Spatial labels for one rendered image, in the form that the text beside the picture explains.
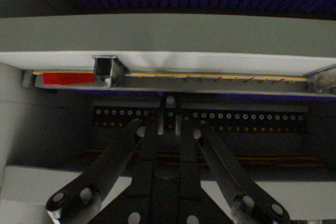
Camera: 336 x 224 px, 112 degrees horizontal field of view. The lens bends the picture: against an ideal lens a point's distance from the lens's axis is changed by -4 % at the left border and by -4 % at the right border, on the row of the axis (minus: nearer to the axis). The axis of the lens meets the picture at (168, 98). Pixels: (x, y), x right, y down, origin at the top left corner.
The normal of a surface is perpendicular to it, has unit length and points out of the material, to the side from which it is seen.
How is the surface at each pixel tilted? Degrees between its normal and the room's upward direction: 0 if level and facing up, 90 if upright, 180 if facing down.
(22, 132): 90
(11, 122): 90
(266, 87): 107
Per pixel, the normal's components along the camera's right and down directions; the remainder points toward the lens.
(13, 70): 1.00, 0.03
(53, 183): -0.03, -0.16
